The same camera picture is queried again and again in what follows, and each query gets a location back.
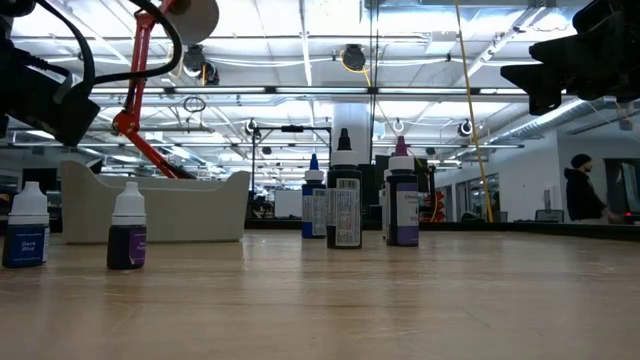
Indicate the white plastic storage bin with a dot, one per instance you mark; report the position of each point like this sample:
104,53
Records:
190,215

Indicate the grey round lamp head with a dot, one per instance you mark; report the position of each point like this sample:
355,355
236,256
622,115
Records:
197,20

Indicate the large black food colouring bottle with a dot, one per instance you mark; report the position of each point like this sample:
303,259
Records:
344,215

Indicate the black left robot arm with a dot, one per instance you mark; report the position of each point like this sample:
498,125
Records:
5,40

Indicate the dark computer monitor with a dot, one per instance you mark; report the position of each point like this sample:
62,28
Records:
39,175

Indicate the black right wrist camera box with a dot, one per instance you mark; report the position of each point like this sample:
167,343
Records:
600,12

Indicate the black metal frame stand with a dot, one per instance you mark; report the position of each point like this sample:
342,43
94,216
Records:
292,128

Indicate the white background board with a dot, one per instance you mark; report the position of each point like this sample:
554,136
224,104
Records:
289,202

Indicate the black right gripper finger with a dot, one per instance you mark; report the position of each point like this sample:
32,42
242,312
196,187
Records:
545,82
585,45

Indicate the small purple dropper bottle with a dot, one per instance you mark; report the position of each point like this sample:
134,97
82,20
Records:
125,250

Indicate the large blue food colouring bottle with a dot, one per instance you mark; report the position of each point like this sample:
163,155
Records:
309,210

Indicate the person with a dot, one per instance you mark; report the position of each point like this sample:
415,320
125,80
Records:
580,195

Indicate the small dark blue dropper bottle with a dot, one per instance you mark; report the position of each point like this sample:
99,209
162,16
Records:
25,247

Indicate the red machine in background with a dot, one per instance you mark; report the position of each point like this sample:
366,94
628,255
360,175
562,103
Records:
439,207

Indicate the large purple food colouring bottle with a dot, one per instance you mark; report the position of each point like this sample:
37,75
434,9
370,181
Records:
402,215

